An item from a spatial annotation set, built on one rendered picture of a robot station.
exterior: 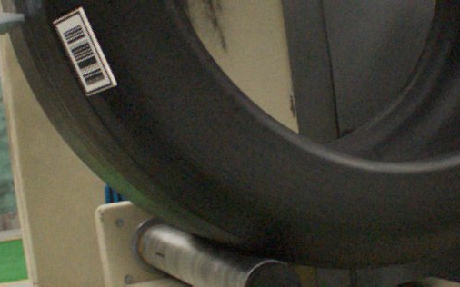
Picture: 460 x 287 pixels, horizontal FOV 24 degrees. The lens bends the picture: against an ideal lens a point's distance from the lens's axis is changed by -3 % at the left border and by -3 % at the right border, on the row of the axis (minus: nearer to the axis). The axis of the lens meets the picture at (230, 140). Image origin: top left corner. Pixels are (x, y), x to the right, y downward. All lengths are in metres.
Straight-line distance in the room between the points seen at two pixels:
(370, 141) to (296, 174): 0.34
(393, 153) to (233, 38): 0.22
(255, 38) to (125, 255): 0.28
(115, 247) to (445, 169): 0.42
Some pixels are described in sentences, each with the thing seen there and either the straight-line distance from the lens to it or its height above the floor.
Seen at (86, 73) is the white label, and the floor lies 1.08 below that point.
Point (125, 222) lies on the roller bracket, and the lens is 1.14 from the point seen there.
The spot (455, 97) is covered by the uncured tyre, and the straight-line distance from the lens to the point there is 1.17.
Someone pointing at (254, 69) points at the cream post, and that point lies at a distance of 1.20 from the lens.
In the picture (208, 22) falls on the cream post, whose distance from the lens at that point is 1.19.
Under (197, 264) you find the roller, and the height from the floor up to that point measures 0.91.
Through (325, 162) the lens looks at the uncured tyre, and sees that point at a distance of 0.81.
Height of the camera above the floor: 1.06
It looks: 3 degrees down
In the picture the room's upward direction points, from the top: 7 degrees counter-clockwise
